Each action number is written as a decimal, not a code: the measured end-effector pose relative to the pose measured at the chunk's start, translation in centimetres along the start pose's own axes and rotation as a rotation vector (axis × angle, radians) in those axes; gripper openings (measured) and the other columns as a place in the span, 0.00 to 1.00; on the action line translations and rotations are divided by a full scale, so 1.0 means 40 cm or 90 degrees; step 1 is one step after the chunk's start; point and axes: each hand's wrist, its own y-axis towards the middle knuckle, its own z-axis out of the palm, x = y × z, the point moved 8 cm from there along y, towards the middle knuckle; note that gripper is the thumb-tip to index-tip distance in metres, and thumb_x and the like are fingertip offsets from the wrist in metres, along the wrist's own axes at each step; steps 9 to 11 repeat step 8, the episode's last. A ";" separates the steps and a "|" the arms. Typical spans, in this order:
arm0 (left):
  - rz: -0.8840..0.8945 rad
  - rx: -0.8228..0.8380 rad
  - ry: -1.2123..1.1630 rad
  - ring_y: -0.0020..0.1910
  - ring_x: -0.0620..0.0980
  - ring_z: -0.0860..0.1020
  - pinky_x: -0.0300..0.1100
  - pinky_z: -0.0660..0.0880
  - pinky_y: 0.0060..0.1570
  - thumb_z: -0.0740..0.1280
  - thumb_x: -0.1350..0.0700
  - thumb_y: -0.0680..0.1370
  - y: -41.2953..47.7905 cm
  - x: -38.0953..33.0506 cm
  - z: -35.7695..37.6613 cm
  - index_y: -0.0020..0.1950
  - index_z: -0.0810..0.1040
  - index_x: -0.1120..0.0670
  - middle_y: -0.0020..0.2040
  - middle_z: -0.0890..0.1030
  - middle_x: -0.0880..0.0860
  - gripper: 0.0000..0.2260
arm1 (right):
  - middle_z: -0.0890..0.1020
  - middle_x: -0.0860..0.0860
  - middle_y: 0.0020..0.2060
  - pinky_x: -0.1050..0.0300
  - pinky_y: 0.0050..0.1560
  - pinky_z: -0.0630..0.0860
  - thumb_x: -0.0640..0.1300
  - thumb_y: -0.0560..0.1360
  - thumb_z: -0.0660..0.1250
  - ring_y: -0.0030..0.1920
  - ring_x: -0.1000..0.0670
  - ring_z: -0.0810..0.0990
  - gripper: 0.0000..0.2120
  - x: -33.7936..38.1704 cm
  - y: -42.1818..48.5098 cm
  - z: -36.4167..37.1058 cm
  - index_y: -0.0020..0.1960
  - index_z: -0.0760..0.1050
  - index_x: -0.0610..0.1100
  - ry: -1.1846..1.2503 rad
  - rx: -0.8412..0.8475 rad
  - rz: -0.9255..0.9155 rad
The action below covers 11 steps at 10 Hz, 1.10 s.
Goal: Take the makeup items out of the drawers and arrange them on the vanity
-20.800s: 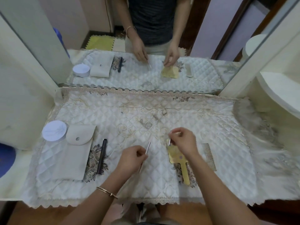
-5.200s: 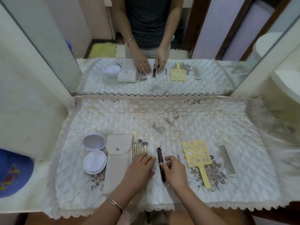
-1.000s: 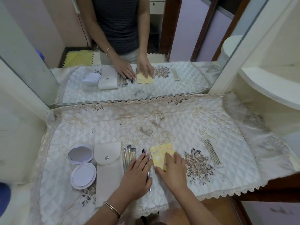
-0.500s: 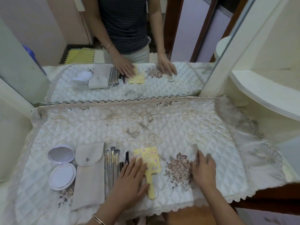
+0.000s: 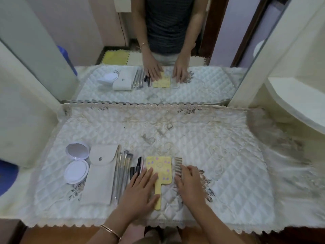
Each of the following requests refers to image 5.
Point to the person's left hand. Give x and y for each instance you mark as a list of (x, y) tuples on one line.
[(134, 200)]

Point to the person's right hand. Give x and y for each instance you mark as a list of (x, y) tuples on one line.
[(191, 190)]

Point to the person's left middle finger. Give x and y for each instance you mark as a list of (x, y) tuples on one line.
[(146, 176)]

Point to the person's right thumb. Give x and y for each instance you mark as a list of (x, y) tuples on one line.
[(179, 184)]

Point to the person's left little finger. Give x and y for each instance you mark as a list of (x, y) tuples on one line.
[(132, 181)]

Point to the person's left thumb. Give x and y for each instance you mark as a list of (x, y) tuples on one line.
[(153, 201)]

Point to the person's left forearm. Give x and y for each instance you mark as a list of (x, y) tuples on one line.
[(111, 229)]

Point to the person's right forearm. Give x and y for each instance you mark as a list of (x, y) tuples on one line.
[(215, 226)]

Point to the black eyeliner pencil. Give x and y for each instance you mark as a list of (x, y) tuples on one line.
[(138, 166)]

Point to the beige fine-tooth comb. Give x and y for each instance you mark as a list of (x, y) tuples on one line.
[(178, 167)]

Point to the yellow flowered hand mirror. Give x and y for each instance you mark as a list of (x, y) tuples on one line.
[(162, 170)]

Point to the white snap-button pouch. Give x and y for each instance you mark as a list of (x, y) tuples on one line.
[(100, 175)]

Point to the person's legs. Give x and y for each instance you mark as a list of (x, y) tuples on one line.
[(142, 235)]

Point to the white quilted embroidered table cloth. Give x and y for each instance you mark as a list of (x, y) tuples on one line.
[(203, 139)]

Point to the open white round compact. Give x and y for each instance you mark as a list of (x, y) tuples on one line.
[(76, 163)]

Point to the blue plastic stool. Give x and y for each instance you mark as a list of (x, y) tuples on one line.
[(7, 176)]

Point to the white rounded basin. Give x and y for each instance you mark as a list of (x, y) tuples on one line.
[(297, 101)]

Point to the large wall mirror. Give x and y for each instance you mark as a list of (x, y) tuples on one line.
[(152, 35)]

